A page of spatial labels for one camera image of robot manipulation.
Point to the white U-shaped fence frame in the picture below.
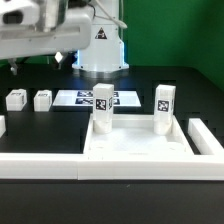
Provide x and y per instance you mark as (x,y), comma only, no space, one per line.
(208,164)

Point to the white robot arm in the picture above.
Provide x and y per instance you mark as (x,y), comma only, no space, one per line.
(105,53)

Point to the white square table top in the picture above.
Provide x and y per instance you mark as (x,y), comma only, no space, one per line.
(134,135)

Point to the white marker sheet with tags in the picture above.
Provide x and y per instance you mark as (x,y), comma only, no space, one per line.
(85,98)

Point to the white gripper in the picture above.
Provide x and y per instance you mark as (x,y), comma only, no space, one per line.
(41,27)

